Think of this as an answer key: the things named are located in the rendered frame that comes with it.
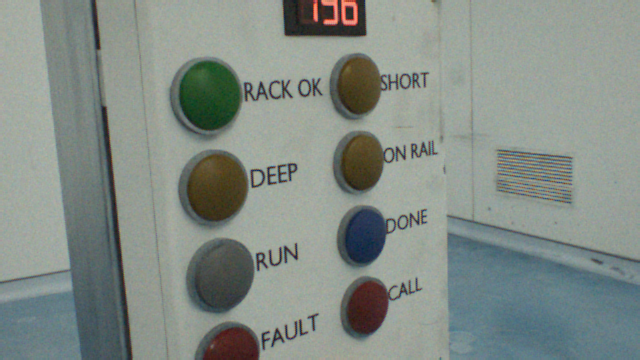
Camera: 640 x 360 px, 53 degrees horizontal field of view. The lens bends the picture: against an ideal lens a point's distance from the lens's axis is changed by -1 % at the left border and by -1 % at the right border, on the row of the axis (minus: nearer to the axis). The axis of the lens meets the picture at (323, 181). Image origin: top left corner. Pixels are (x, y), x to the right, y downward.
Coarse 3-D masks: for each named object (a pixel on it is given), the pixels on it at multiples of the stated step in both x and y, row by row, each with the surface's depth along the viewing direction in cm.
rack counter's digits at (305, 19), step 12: (300, 0) 28; (312, 0) 28; (324, 0) 29; (336, 0) 29; (348, 0) 29; (300, 12) 28; (312, 12) 28; (324, 12) 29; (336, 12) 29; (348, 12) 30; (300, 24) 28; (312, 24) 28; (324, 24) 29; (336, 24) 29; (348, 24) 30
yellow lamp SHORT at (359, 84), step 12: (348, 60) 30; (360, 60) 30; (348, 72) 29; (360, 72) 30; (372, 72) 30; (348, 84) 29; (360, 84) 30; (372, 84) 30; (348, 96) 29; (360, 96) 30; (372, 96) 30; (348, 108) 30; (360, 108) 30
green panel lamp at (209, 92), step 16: (208, 64) 25; (192, 80) 24; (208, 80) 25; (224, 80) 25; (192, 96) 24; (208, 96) 25; (224, 96) 25; (240, 96) 26; (192, 112) 24; (208, 112) 25; (224, 112) 25; (208, 128) 25
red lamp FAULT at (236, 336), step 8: (232, 328) 27; (240, 328) 27; (216, 336) 26; (224, 336) 26; (232, 336) 26; (240, 336) 27; (248, 336) 27; (216, 344) 26; (224, 344) 26; (232, 344) 26; (240, 344) 27; (248, 344) 27; (256, 344) 27; (208, 352) 26; (216, 352) 26; (224, 352) 26; (232, 352) 26; (240, 352) 27; (248, 352) 27; (256, 352) 27
